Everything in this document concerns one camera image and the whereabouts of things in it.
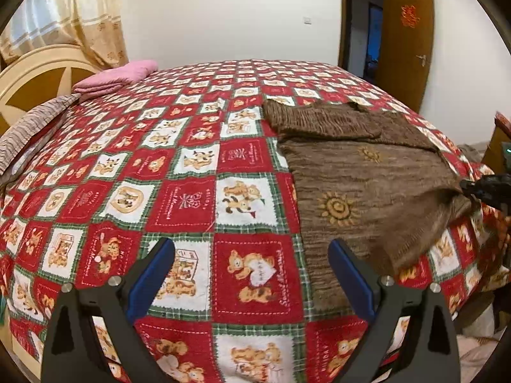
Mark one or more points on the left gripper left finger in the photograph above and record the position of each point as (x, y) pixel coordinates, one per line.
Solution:
(72, 350)

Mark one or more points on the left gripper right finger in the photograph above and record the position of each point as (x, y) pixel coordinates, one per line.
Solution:
(410, 335)

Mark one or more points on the brown knitted sun sweater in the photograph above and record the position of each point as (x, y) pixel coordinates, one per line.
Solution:
(368, 177)

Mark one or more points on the clothes pile on floor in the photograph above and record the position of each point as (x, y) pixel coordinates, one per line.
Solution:
(474, 152)

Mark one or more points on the brown wooden dresser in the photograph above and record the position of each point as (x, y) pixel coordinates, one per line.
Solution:
(497, 154)

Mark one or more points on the brown wooden door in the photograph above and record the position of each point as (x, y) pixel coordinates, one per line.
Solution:
(399, 72)

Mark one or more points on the red double-happiness door decal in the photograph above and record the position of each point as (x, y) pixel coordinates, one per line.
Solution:
(409, 17)

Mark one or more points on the striped pillow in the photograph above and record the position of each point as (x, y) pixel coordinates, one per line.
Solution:
(34, 121)

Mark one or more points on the red checkered teddy bedspread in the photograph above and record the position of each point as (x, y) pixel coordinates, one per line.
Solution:
(186, 153)

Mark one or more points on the pink folded blanket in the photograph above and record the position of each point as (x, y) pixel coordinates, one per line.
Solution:
(111, 80)

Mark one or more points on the cream round headboard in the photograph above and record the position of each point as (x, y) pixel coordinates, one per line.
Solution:
(39, 76)

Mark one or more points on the beige patterned curtain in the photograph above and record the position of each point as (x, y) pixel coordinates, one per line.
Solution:
(93, 25)

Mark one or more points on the silver door handle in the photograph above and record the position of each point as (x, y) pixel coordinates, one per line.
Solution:
(423, 59)

